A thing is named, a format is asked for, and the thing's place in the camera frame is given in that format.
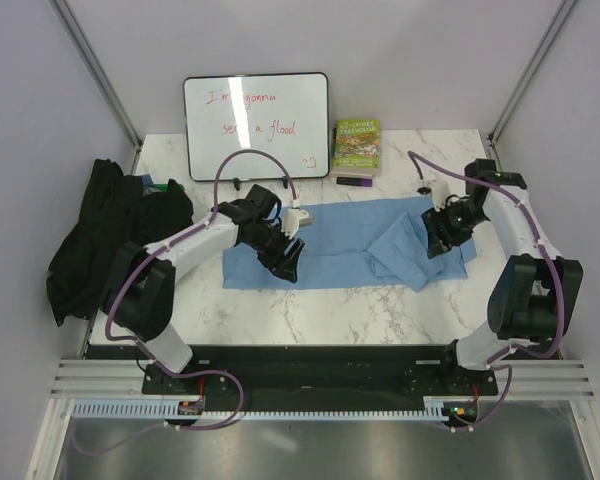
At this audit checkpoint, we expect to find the green plastic bin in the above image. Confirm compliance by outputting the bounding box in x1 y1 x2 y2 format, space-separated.
143 183 173 196

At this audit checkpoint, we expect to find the right aluminium frame post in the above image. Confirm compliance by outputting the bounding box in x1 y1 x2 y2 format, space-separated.
487 0 579 146

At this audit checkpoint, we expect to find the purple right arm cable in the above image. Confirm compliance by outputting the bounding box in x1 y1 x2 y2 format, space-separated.
408 150 566 431

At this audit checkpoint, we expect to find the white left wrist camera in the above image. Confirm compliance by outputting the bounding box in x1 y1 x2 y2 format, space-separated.
281 199 313 239

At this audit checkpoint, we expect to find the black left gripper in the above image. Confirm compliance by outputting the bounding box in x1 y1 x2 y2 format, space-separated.
244 223 305 284

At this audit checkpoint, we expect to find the white slotted cable duct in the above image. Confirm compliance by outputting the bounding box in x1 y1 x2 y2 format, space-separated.
72 394 496 422

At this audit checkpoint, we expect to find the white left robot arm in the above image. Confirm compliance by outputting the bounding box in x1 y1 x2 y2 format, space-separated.
101 185 313 393

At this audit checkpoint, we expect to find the green treehouse book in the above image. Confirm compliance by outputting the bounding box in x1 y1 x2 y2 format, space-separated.
330 118 381 179

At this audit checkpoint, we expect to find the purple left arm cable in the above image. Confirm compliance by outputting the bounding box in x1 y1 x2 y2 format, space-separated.
102 148 301 374

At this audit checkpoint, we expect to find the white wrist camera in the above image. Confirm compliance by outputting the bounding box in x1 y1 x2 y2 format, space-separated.
417 179 451 211
281 199 313 239

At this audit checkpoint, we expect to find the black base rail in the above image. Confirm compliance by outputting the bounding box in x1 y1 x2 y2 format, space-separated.
87 342 501 414

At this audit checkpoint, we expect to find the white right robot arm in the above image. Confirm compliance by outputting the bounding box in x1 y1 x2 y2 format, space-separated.
422 159 583 394

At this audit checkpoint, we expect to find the left aluminium frame post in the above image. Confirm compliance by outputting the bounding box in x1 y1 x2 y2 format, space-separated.
49 0 142 153

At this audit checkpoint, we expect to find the black long sleeve shirt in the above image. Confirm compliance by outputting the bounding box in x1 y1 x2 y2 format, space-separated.
46 159 194 326

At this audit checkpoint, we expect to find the light blue long sleeve shirt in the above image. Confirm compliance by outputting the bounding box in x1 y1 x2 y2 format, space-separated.
222 197 477 292

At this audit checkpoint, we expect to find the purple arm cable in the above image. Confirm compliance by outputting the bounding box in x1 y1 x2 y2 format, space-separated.
408 150 566 431
102 148 301 374

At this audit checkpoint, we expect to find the aluminium frame post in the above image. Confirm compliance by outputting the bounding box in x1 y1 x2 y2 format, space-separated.
487 0 579 146
49 0 142 153

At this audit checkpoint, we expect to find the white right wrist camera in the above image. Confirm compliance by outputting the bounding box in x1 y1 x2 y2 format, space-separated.
417 179 451 211

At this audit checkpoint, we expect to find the purple marker pen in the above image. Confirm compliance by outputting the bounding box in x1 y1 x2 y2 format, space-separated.
336 177 373 188

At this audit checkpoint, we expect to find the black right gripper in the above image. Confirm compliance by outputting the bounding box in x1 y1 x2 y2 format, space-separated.
421 200 489 259

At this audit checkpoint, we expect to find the small whiteboard with stand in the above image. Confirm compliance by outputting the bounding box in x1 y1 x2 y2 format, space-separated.
183 72 331 182

